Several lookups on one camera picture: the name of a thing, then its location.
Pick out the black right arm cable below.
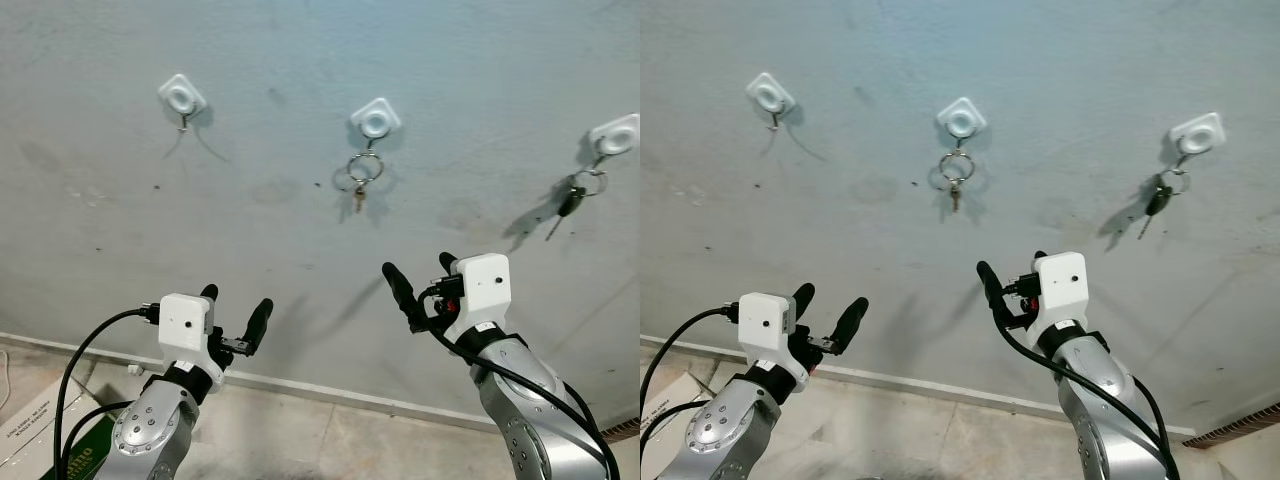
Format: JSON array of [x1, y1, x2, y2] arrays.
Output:
[[1000, 300, 1183, 480], [418, 285, 623, 480]]

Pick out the white square wall hook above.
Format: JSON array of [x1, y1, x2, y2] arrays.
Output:
[[588, 113, 641, 166], [157, 72, 209, 133], [935, 96, 988, 151], [745, 71, 798, 131], [1168, 111, 1227, 169], [349, 97, 403, 151]]

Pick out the black car key on ring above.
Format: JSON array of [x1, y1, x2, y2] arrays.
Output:
[[1137, 165, 1191, 241], [544, 165, 609, 243]]

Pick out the white skirting board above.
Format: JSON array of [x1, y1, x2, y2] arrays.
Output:
[[640, 335, 1196, 441], [0, 330, 616, 436]]

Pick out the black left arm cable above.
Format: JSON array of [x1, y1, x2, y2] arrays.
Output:
[[55, 303, 161, 480], [640, 303, 743, 461]]

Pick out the white and green cardboard box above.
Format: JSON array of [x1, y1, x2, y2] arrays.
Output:
[[0, 378, 116, 480], [640, 372, 721, 471]]

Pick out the brass key on large ring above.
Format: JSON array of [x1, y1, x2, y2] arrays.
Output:
[[346, 148, 385, 214], [938, 148, 976, 213]]

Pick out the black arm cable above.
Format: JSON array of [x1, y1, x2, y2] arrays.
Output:
[[418, 285, 623, 480], [640, 303, 743, 461], [1000, 300, 1183, 480], [55, 303, 161, 480]]

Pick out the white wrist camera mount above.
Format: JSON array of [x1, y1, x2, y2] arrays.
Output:
[[738, 292, 806, 386], [1030, 251, 1089, 336], [443, 252, 514, 346], [158, 293, 227, 389]]

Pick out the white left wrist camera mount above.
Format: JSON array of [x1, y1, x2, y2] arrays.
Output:
[[158, 293, 227, 389], [738, 292, 806, 386]]

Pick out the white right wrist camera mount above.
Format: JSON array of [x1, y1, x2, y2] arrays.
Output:
[[443, 252, 514, 346], [1030, 251, 1089, 336]]

